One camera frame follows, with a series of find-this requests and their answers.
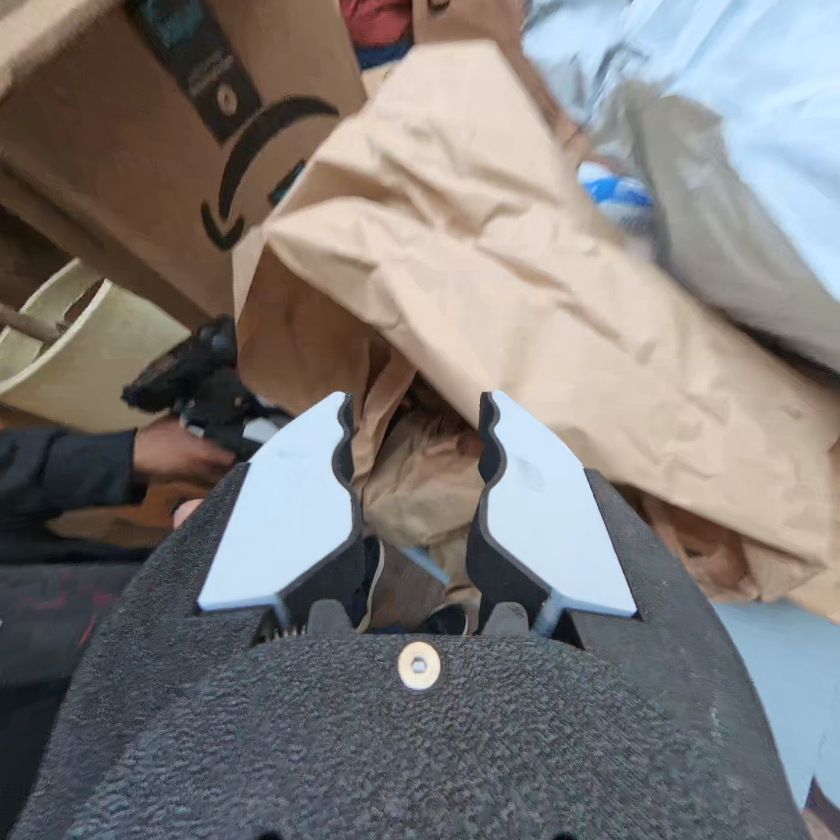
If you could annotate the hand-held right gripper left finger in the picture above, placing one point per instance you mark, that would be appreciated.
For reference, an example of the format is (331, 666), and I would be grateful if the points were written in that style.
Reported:
(289, 518)

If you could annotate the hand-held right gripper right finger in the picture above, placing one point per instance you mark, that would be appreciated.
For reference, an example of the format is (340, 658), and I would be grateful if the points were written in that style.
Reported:
(544, 525)

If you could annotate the large brown cardboard box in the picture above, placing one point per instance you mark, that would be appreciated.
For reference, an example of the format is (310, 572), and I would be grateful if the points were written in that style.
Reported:
(98, 131)

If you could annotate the person's left forearm, black sleeve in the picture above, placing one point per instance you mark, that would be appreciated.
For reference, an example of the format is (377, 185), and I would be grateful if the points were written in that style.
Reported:
(59, 485)

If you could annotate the person's left hand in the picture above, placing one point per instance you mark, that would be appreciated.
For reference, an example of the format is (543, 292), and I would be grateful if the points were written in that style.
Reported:
(170, 456)

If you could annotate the crumpled brown packing paper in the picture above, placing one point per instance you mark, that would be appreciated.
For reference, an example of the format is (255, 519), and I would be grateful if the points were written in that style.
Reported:
(420, 479)

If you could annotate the large crumpled brown paper bag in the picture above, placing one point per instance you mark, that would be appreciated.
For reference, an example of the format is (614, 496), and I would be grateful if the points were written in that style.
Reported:
(492, 262)

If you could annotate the blue and white packet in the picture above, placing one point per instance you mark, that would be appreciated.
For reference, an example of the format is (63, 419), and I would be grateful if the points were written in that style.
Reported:
(620, 197)

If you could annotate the red cloth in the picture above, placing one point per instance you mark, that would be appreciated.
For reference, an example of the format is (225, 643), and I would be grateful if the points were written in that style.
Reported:
(377, 19)

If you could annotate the white plastic sheet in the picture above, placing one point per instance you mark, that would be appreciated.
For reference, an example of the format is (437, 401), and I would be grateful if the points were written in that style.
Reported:
(754, 79)

